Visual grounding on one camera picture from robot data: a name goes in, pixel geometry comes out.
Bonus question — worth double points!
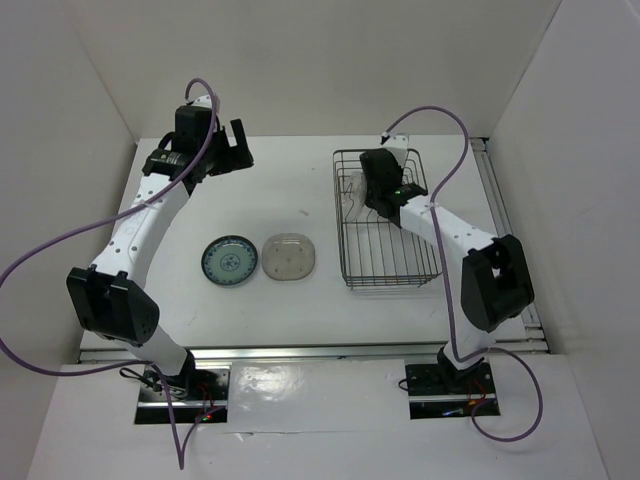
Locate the aluminium right side rail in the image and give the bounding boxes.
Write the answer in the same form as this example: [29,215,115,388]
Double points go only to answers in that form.
[471,138,549,352]

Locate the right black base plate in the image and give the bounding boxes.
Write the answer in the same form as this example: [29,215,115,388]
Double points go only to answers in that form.
[398,362,500,420]

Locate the aluminium rail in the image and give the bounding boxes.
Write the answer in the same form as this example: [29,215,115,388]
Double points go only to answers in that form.
[471,138,549,352]
[78,329,550,364]

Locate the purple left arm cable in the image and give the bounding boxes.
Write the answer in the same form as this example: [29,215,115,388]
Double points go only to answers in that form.
[0,78,224,470]

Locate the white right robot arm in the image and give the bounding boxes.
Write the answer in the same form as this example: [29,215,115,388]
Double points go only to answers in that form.
[360,148,535,392]

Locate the smoky grey glass plate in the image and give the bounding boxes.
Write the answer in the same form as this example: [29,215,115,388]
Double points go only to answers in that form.
[262,233,316,282]

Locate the blue floral ceramic plate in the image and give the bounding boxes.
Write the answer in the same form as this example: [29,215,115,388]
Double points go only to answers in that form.
[200,235,258,287]

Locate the clear textured glass plate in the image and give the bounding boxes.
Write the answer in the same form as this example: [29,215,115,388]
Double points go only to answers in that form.
[341,170,367,223]

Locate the grey wire dish rack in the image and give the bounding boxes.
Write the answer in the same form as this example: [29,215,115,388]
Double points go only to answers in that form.
[333,149,441,290]

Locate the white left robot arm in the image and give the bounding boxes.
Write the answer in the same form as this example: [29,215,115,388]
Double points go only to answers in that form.
[66,96,253,399]

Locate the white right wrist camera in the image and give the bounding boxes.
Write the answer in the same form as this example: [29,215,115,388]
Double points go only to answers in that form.
[380,132,409,168]

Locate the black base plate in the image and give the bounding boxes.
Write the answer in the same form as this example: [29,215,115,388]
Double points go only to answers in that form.
[128,367,231,425]
[398,362,500,420]

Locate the aluminium front rail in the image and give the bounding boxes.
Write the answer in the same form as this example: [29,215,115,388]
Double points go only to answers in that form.
[78,329,550,364]

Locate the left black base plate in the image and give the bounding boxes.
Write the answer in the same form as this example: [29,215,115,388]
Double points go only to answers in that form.
[128,367,231,425]

